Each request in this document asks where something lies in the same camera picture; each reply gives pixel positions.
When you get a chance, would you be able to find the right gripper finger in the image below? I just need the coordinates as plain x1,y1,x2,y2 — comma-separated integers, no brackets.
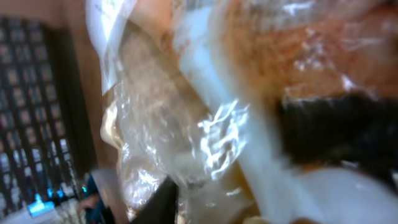
130,177,179,224

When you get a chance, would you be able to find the beige mushroom pouch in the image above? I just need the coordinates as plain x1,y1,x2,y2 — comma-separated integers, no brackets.
85,0,289,223

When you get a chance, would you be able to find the grey plastic shopping basket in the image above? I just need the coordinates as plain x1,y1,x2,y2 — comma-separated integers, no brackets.
1,17,96,218

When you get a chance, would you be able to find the white lentil food bag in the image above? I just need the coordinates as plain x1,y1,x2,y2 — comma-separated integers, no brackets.
173,1,397,222

